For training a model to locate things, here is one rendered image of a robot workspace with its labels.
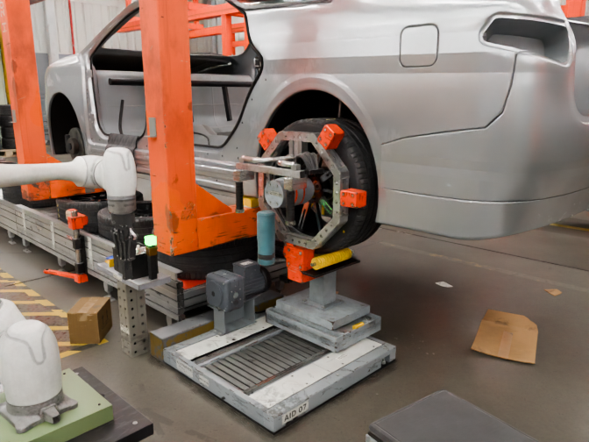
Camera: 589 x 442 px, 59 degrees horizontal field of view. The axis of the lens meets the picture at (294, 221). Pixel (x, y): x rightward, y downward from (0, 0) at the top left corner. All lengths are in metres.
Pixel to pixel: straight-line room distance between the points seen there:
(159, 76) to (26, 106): 1.92
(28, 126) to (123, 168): 2.57
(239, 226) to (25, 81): 2.12
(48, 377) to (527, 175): 1.72
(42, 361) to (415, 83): 1.61
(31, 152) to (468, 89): 3.20
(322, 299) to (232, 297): 0.46
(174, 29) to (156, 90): 0.29
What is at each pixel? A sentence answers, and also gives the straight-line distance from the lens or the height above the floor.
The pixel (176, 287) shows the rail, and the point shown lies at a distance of 2.80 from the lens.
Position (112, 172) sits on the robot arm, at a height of 1.05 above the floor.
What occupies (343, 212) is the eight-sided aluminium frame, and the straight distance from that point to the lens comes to 2.34.
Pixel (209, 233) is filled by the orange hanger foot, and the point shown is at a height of 0.59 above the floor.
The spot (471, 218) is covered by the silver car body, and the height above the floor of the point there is 0.83.
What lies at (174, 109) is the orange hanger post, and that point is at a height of 1.22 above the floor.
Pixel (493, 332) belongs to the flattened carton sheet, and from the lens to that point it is 3.14.
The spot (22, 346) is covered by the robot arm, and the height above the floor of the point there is 0.59.
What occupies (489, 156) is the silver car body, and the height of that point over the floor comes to 1.07.
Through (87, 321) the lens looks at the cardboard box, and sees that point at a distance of 2.99.
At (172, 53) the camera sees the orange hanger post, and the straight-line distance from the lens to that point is 2.53.
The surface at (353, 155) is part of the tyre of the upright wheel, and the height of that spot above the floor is 1.03.
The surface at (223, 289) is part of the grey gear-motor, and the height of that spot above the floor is 0.36.
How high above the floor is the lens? 1.28
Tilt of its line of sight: 14 degrees down
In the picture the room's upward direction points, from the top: straight up
